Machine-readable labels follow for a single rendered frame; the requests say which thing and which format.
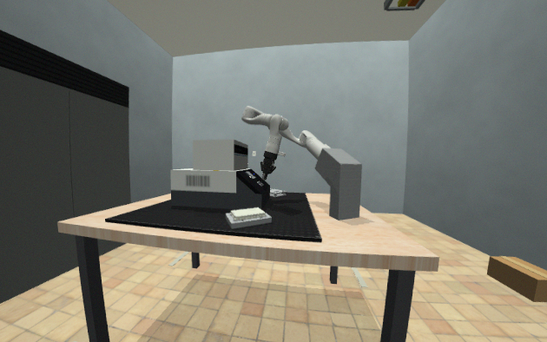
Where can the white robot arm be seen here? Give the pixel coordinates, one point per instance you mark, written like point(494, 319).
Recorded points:
point(278, 127)

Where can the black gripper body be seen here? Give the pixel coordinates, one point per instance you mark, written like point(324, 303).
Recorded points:
point(271, 158)

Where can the white thermal cycler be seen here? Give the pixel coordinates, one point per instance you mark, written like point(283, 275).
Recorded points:
point(206, 186)

